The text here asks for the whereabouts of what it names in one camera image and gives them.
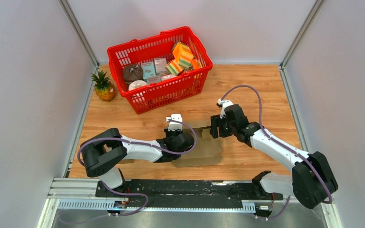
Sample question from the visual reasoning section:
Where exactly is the teal small box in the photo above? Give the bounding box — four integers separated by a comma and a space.
141, 61, 156, 81

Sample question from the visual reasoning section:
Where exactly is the orange sponge right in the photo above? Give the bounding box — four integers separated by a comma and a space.
191, 59, 202, 70

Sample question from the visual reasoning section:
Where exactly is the striped sponge lower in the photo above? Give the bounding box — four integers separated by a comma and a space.
166, 59, 184, 76

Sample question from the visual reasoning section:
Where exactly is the small pineapple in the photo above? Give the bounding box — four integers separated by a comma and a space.
91, 70, 116, 102

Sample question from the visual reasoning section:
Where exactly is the grey small box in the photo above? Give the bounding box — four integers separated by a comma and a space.
154, 58, 169, 76

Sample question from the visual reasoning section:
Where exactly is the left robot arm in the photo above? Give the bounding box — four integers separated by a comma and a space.
77, 128, 197, 197

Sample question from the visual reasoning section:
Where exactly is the white round tin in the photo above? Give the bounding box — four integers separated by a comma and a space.
128, 80, 147, 91

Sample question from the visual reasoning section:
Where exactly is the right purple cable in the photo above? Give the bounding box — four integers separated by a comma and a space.
221, 85, 333, 219

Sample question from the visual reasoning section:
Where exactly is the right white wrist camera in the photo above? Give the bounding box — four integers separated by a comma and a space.
217, 98, 233, 119

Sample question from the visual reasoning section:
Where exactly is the brown cardboard box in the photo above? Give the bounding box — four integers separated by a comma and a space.
119, 159, 134, 164

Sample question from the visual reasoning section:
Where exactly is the brown round item in basket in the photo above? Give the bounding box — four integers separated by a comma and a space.
122, 63, 143, 84

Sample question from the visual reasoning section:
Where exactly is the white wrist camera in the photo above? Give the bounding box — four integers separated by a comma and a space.
166, 114, 183, 131
217, 98, 233, 119

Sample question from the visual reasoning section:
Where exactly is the red plastic shopping basket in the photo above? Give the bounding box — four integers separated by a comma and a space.
107, 26, 213, 114

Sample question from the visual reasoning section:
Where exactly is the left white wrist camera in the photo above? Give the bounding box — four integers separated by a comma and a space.
166, 114, 183, 131

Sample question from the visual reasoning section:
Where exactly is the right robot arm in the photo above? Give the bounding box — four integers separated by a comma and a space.
210, 100, 338, 209

